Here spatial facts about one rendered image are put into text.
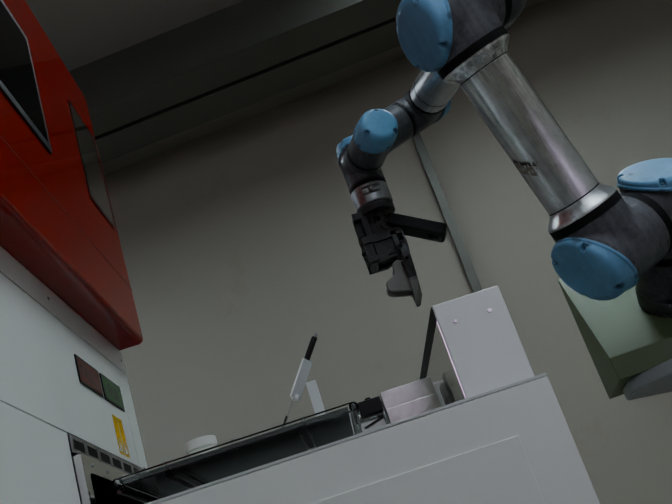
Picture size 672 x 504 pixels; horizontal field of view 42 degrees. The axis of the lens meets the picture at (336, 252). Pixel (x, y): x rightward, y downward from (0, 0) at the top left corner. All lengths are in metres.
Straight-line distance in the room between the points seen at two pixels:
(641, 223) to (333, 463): 0.58
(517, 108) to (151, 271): 3.40
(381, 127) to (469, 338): 0.58
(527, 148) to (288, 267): 3.07
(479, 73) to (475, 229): 2.93
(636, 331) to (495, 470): 0.48
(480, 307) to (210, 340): 3.21
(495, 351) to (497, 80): 0.40
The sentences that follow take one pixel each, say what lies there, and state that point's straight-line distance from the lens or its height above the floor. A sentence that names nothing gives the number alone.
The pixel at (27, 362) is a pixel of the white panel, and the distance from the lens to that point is 1.23.
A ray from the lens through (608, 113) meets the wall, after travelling 4.44.
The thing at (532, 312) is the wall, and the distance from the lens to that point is 4.08.
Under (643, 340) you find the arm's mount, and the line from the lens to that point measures 1.44.
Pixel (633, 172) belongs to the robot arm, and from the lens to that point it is 1.42.
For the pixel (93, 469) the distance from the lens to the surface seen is 1.34.
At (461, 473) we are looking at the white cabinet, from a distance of 1.06.
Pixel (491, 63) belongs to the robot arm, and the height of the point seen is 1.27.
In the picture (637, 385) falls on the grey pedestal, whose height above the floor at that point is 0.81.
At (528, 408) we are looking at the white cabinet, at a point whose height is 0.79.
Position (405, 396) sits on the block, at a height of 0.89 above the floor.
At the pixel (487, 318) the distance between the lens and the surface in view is 1.17.
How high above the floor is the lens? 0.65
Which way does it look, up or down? 21 degrees up
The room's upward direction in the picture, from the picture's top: 19 degrees counter-clockwise
